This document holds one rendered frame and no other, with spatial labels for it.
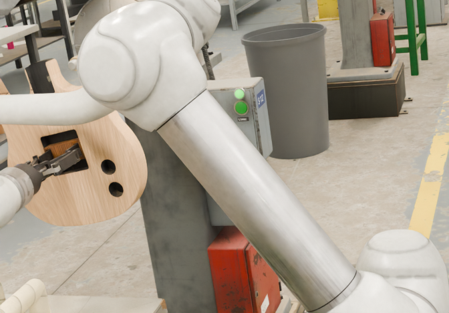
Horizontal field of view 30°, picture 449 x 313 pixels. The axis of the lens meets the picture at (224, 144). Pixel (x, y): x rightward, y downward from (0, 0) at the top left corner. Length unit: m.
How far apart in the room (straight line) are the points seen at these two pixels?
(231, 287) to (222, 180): 1.21
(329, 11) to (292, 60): 4.66
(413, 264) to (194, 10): 0.55
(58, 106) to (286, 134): 3.43
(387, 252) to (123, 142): 0.73
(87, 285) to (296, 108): 1.72
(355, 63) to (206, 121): 4.41
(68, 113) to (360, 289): 0.61
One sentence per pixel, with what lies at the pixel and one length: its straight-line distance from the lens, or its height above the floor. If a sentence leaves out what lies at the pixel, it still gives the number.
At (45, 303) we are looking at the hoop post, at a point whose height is 1.01.
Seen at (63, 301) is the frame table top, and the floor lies 0.93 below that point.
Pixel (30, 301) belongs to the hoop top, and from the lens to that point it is 1.33.
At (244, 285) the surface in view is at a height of 0.50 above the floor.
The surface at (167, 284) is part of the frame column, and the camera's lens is 2.54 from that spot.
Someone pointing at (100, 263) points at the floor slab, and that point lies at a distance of 3.98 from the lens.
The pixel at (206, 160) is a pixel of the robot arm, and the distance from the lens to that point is 1.24.
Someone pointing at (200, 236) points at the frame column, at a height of 0.65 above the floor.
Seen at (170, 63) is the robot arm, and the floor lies 1.36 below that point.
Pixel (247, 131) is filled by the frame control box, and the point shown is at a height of 1.01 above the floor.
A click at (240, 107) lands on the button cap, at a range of 2.04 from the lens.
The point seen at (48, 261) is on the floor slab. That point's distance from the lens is 4.14.
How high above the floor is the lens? 1.60
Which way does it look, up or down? 17 degrees down
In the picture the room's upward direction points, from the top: 9 degrees counter-clockwise
